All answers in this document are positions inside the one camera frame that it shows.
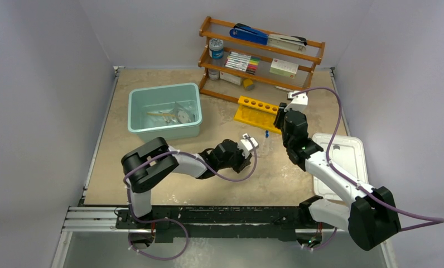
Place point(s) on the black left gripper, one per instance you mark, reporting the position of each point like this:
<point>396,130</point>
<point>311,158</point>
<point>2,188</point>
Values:
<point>243,162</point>

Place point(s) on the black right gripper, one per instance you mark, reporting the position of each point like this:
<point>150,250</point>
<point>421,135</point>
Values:
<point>281,118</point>

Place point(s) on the amber rubber tubing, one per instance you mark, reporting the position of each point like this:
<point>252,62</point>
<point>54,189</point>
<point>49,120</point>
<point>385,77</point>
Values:
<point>170,115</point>

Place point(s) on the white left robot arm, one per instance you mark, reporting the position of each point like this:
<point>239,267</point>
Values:
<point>148,165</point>

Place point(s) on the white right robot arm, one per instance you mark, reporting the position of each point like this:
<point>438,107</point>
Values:
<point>367,214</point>

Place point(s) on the clear well plate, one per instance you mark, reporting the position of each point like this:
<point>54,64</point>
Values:
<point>264,147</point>

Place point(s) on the yellow test tube rack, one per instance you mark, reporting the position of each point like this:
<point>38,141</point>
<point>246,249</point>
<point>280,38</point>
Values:
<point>257,114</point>

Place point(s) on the green white box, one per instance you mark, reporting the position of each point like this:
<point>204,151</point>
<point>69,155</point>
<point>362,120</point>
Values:
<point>283,68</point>

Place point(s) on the yellow green sponge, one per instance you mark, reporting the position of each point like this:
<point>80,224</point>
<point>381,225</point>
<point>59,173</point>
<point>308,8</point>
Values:
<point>248,84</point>

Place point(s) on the white plastic tray lid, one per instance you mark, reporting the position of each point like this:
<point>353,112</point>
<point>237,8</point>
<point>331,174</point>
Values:
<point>348,153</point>

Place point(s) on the white box lower shelf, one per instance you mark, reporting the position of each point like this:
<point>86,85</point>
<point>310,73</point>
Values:
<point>230,78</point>

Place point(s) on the pack of coloured markers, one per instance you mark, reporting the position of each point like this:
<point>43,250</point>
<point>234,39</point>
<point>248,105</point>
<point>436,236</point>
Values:
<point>242,62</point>

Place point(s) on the teal plastic tub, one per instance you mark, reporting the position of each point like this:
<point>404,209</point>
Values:
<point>161,100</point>

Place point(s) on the blue long stapler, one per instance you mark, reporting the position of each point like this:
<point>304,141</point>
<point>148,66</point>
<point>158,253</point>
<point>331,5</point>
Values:
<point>247,33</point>

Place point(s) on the blue-lidded jar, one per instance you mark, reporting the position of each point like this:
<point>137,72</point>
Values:
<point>216,48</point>

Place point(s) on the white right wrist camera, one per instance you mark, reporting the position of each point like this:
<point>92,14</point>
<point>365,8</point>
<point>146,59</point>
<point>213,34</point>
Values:
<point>298,101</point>

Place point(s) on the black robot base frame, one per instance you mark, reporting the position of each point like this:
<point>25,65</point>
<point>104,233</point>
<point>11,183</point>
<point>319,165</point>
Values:
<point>287,224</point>

